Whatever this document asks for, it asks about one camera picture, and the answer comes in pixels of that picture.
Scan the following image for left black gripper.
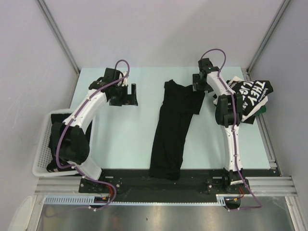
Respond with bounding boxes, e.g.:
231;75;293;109
110;83;138;106

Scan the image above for black graphic t shirt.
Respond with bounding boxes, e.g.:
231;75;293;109
149;80;205;180

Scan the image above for white plastic laundry basket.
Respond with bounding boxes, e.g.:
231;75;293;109
32;108;97;178

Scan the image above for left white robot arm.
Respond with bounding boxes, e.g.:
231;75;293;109
50;68;138;193

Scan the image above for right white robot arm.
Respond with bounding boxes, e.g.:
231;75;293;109
192;58;243;173

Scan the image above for black folded lettered t shirt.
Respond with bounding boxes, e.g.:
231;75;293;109
226;78;275;125

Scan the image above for green folded t shirt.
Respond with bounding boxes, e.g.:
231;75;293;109
255;105;267;115

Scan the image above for black clothes in basket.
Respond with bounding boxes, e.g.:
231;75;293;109
47;113;92;172

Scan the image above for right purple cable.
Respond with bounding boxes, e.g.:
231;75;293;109
201;48;263;211

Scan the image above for purple cable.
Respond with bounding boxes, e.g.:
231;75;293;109
201;48;263;211
45;59;130;218

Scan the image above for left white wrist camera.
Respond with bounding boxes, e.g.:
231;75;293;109
119;71;129;87

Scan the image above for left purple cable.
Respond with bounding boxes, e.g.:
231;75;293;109
45;59;130;218

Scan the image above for white slotted cable duct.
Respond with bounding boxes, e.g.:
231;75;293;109
44;195;226;206

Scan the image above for aluminium frame rail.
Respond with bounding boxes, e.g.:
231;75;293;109
35;176;297;196

